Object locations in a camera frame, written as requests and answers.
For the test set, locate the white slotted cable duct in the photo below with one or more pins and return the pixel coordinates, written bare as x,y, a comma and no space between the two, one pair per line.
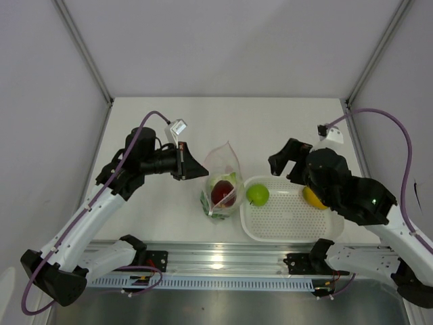
278,284

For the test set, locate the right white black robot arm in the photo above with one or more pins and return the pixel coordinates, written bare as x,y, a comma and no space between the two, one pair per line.
407,265

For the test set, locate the pale green cabbage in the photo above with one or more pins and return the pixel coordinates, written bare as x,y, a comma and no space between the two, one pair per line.
234,178

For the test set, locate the green lettuce leaf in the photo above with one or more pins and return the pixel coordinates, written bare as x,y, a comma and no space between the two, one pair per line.
216,212

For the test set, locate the aluminium mounting rail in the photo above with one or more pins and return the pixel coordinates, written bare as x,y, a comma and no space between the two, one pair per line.
251,259

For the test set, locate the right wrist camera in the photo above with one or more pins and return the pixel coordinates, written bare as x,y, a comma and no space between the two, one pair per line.
329,137

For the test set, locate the yellow orange mango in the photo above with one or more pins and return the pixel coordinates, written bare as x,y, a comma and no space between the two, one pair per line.
311,199

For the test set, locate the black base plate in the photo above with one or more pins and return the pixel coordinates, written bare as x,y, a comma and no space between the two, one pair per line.
156,261
299,264

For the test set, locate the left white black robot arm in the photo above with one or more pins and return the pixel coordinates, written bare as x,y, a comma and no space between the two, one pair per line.
59,269

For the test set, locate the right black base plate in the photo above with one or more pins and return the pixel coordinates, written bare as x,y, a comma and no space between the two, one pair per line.
299,264

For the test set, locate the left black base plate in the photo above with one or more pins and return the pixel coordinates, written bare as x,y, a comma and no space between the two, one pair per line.
156,261

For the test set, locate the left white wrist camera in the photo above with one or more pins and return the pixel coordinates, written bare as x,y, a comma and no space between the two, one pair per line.
174,129

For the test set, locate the green apple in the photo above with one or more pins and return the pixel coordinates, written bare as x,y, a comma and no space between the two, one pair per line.
257,195

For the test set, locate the white perforated plastic basket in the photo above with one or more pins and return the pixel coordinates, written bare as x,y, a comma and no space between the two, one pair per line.
286,217

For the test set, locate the aluminium frame post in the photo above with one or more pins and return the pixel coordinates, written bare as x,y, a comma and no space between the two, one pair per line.
82,49
385,39

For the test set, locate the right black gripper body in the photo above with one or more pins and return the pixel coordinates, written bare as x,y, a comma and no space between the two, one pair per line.
298,173

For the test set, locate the clear pink zip top bag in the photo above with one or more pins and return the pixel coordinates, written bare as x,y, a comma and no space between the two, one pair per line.
223,160

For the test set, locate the right aluminium frame post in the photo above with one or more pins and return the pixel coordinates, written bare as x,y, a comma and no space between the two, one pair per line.
385,39

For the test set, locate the left aluminium frame post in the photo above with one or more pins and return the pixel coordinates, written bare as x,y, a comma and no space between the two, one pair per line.
82,49

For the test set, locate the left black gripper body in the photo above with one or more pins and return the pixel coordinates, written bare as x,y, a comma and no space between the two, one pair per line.
179,173

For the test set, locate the red apple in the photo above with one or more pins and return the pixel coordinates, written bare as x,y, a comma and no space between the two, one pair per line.
220,195

